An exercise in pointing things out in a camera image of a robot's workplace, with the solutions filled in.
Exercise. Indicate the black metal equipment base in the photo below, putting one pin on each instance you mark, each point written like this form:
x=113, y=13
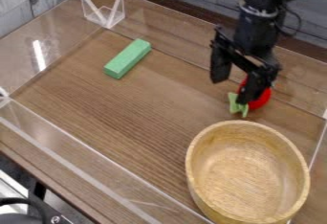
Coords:
x=26, y=208

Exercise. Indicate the light wooden bowl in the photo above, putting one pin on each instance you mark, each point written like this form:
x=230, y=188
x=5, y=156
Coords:
x=248, y=174

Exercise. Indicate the green rectangular block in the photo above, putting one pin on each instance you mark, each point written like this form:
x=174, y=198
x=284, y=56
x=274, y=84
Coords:
x=123, y=62

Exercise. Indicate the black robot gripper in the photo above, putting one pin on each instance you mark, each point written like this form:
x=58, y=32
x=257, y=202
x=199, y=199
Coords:
x=254, y=59

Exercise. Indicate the clear acrylic tray walls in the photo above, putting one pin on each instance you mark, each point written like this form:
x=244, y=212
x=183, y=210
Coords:
x=102, y=139

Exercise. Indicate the red plush strawberry toy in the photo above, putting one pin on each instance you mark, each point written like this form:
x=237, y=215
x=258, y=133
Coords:
x=246, y=108

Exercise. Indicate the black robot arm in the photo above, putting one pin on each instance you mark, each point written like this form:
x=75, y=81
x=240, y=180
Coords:
x=261, y=22

